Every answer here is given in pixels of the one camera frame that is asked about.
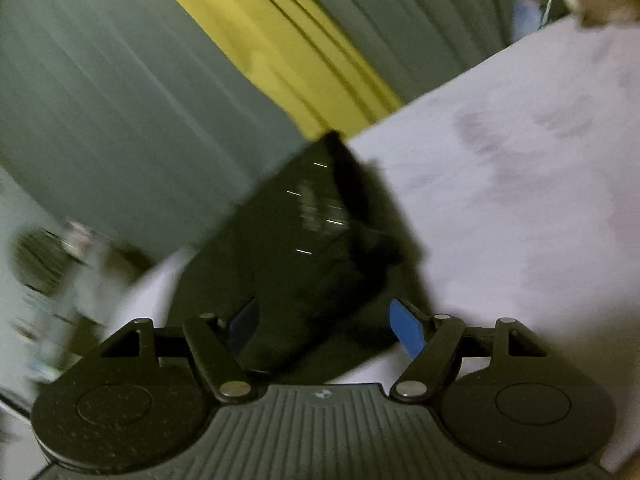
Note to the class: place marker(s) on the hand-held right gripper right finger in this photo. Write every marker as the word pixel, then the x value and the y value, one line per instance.
pixel 406 329

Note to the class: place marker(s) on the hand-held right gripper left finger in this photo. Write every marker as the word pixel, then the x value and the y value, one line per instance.
pixel 244 321

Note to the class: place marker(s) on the black pants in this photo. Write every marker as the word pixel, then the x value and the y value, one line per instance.
pixel 310 260

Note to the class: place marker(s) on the lavender bed sheet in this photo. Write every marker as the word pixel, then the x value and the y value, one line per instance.
pixel 525 185

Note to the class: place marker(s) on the dark round object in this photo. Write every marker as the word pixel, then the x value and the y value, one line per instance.
pixel 37 257

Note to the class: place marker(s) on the grey curtain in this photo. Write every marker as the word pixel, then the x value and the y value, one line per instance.
pixel 125 110

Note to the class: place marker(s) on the yellow curtain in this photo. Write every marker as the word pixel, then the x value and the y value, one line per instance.
pixel 280 45

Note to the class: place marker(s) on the pale blue object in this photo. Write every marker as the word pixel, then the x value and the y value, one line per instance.
pixel 525 17

